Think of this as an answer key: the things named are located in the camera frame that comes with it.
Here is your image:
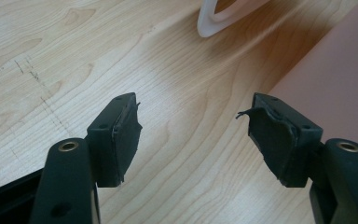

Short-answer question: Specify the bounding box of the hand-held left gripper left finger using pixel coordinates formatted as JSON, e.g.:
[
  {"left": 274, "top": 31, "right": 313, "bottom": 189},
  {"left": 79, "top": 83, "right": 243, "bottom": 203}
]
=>
[{"left": 28, "top": 91, "right": 144, "bottom": 224}]

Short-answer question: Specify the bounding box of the white plastic ring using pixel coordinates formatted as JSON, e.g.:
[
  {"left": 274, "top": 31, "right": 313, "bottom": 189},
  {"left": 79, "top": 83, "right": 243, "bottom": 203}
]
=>
[{"left": 197, "top": 0, "right": 273, "bottom": 38}]

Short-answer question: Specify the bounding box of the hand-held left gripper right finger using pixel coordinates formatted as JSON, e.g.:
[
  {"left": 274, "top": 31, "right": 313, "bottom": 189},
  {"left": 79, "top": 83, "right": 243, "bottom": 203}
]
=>
[{"left": 236, "top": 91, "right": 358, "bottom": 224}]

